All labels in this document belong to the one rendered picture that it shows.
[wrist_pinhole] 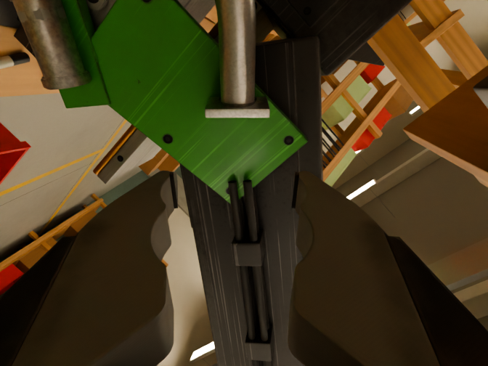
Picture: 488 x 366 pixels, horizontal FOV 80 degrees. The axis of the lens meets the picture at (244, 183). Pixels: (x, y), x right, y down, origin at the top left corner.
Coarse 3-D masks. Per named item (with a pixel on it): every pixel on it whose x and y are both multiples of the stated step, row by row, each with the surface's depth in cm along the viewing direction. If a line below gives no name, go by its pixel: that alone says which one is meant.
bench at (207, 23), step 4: (212, 8) 91; (208, 12) 91; (212, 12) 93; (216, 12) 96; (208, 16) 93; (212, 16) 96; (216, 16) 98; (204, 20) 93; (208, 20) 96; (212, 20) 99; (216, 20) 101; (200, 24) 94; (204, 24) 96; (208, 24) 99; (212, 24) 101; (204, 28) 99; (208, 28) 102; (208, 32) 105
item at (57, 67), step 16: (16, 0) 21; (32, 0) 21; (48, 0) 22; (32, 16) 21; (48, 16) 22; (64, 16) 23; (32, 32) 22; (48, 32) 22; (64, 32) 23; (32, 48) 23; (48, 48) 23; (64, 48) 23; (48, 64) 23; (64, 64) 23; (80, 64) 25; (48, 80) 24; (64, 80) 24; (80, 80) 24
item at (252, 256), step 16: (240, 208) 34; (256, 208) 34; (240, 224) 34; (256, 224) 35; (240, 240) 34; (256, 240) 34; (240, 256) 34; (256, 256) 34; (240, 272) 36; (256, 272) 35; (256, 288) 36; (256, 336) 39; (272, 336) 40; (256, 352) 39; (272, 352) 39
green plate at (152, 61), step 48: (144, 0) 24; (96, 48) 26; (144, 48) 26; (192, 48) 26; (144, 96) 28; (192, 96) 28; (192, 144) 30; (240, 144) 30; (288, 144) 30; (240, 192) 34
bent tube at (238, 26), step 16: (224, 0) 21; (240, 0) 21; (224, 16) 22; (240, 16) 22; (224, 32) 22; (240, 32) 22; (224, 48) 23; (240, 48) 23; (224, 64) 24; (240, 64) 23; (224, 80) 24; (240, 80) 24; (224, 96) 25; (240, 96) 25; (208, 112) 25; (224, 112) 25; (240, 112) 25; (256, 112) 25
